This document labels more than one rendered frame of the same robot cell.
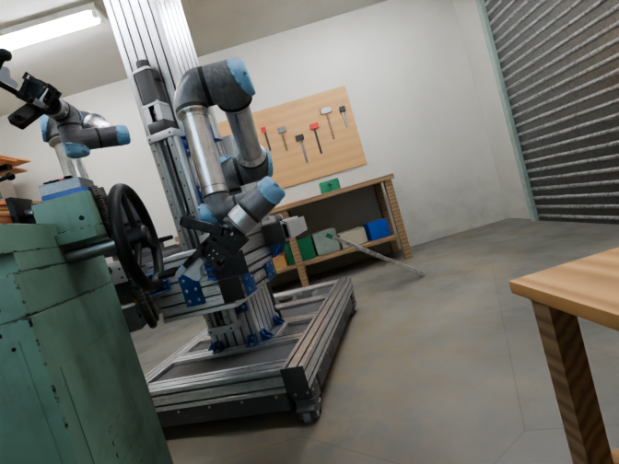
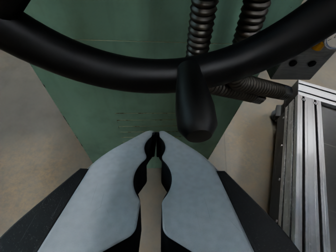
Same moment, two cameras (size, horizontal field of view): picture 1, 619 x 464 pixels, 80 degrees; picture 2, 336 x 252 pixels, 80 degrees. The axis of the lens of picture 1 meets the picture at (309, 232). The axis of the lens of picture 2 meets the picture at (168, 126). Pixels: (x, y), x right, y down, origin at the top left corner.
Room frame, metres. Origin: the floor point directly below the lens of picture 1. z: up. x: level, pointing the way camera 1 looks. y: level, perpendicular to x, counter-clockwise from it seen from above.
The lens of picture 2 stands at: (0.97, 0.30, 0.80)
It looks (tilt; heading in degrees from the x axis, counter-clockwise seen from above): 57 degrees down; 89
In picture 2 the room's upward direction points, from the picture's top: 7 degrees clockwise
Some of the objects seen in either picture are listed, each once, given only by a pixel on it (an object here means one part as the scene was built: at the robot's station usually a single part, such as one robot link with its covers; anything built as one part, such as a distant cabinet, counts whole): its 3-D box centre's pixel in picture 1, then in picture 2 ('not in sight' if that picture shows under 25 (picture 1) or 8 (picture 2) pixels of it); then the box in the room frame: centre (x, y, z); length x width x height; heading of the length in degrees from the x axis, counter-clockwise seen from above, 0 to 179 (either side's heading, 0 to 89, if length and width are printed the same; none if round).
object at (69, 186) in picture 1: (70, 189); not in sight; (1.00, 0.58, 0.99); 0.13 x 0.11 x 0.06; 8
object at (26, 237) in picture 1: (49, 240); not in sight; (0.98, 0.67, 0.87); 0.61 x 0.30 x 0.06; 8
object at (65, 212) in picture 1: (76, 214); not in sight; (0.99, 0.58, 0.91); 0.15 x 0.14 x 0.09; 8
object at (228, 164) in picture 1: (224, 174); not in sight; (1.51, 0.27, 0.98); 0.13 x 0.12 x 0.14; 95
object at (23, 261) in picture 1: (22, 266); not in sight; (0.91, 0.70, 0.82); 0.40 x 0.21 x 0.04; 8
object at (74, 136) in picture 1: (79, 140); not in sight; (1.35, 0.70, 1.22); 0.11 x 0.08 x 0.11; 123
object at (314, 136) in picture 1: (270, 149); not in sight; (4.17, 0.16, 1.50); 2.00 x 0.04 x 0.90; 89
